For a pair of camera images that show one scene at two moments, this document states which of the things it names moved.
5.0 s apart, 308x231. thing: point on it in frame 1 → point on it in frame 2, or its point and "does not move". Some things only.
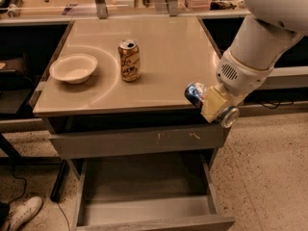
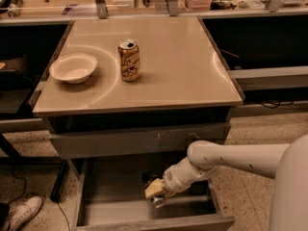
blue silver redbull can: x=195 y=94 → x=147 y=178
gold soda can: x=130 y=64 does not move
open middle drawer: x=167 y=192 does not move
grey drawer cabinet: x=113 y=97 does not move
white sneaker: x=22 y=210 does not move
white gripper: x=239 y=76 → x=170 y=179
